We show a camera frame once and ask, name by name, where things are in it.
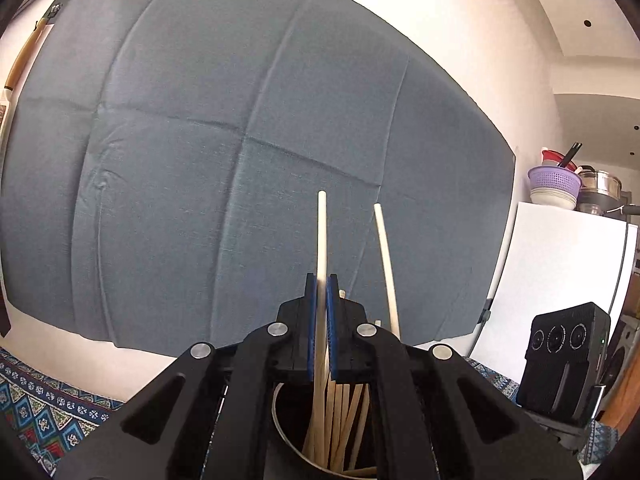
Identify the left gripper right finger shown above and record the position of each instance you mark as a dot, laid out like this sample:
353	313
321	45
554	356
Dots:
433	416

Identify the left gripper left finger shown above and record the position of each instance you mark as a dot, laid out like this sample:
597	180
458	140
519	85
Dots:
215	413

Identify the black cylindrical utensil holder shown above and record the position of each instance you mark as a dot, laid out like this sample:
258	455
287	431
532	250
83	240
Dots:
289	416

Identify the wooden chopstick horizontal top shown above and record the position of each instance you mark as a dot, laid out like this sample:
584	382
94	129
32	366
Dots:
320	334

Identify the wooden chopstick diagonal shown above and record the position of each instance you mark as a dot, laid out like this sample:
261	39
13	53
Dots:
362	420

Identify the patterned blue tablecloth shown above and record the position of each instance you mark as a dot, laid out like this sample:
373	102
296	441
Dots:
50	417

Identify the white refrigerator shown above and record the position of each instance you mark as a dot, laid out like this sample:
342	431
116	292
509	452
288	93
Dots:
557	259

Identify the steel pot with lid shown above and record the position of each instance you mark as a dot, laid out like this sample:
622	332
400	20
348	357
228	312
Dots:
600	193

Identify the grey backdrop cloth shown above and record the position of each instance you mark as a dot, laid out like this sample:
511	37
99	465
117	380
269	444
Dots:
161	179

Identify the purple colander bowl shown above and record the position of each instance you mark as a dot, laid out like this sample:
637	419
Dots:
554	186

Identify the red bowl with chopsticks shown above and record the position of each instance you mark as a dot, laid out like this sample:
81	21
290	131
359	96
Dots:
554	158

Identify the wooden hairbrush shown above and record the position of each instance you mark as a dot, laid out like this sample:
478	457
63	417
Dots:
19	65

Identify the black camera box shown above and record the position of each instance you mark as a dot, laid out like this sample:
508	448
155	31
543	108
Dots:
564	357

